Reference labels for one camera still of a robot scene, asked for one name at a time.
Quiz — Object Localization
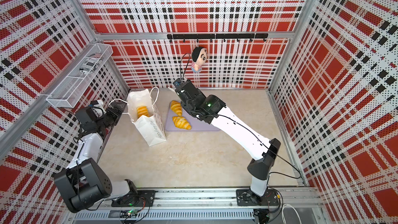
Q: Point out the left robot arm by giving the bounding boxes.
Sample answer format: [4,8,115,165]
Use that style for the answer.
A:
[53,100,138,213]

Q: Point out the clear wire shelf basket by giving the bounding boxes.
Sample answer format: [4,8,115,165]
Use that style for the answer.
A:
[47,43,113,108]

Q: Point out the hanging doll toy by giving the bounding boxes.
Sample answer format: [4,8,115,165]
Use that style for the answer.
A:
[191,47,208,73]

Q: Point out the white paper bag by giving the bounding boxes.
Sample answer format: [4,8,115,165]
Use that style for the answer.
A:
[109,87,166,146]

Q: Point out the croissant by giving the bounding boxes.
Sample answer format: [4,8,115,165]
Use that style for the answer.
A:
[172,116,192,130]
[170,100,182,116]

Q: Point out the black hook rail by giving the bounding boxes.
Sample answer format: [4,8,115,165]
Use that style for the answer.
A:
[166,33,269,41]

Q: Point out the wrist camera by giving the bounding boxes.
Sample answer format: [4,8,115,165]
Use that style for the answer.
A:
[173,78,183,89]
[89,100,105,117]

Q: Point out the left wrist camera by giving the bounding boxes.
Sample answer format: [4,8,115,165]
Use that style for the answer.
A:
[89,100,105,117]

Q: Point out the long ridged bread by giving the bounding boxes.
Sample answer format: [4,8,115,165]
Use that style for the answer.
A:
[136,106,150,118]

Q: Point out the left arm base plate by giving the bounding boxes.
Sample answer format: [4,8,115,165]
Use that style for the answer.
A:
[111,190,156,207]

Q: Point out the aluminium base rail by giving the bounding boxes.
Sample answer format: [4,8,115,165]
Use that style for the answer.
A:
[62,186,329,224]

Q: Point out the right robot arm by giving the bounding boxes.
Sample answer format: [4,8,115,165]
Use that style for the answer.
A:
[173,78,280,197]

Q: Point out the lavender tray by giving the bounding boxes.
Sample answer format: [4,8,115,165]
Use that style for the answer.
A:
[165,103,219,132]

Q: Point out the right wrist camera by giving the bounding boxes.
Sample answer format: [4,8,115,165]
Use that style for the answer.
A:
[173,78,183,89]

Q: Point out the can in basket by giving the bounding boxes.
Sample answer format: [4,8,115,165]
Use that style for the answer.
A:
[79,53,102,75]

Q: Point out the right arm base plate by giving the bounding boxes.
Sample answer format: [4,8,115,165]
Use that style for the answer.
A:
[236,188,279,207]

